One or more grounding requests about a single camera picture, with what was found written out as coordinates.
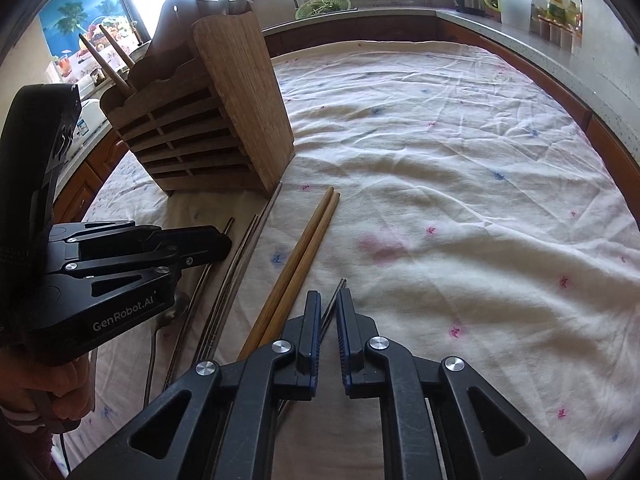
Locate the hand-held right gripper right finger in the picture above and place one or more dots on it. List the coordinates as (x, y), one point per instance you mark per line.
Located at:
(345, 340)

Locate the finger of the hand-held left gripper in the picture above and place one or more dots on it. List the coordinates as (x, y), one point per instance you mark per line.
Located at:
(125, 272)
(200, 244)

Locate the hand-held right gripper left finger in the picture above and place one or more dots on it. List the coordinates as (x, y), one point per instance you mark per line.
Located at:
(312, 330)

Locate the carved wooden chopstick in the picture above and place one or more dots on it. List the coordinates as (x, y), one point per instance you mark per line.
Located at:
(290, 265)
(307, 260)

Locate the wooden utensil holder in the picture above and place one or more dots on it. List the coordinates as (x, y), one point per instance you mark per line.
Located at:
(240, 100)

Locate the person's left hand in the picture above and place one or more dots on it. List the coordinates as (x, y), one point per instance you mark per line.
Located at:
(55, 385)

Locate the metal spoon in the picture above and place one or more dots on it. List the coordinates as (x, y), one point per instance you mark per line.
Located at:
(172, 307)

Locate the wooden lower cabinets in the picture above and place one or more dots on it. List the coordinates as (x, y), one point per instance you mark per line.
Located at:
(80, 185)

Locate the white rice cooker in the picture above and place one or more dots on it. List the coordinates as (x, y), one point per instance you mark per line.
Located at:
(87, 120)

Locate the white printed tablecloth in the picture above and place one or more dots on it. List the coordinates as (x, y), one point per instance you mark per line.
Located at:
(450, 185)

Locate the beach print window blind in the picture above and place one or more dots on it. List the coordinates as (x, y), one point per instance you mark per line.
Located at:
(75, 15)

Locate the green colander with vegetables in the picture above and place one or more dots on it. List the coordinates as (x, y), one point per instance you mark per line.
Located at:
(322, 5)

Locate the grey kitchen countertop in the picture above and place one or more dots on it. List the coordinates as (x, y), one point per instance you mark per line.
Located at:
(575, 60)

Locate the row of seasoning bottles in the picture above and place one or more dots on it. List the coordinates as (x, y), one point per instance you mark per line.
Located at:
(557, 20)

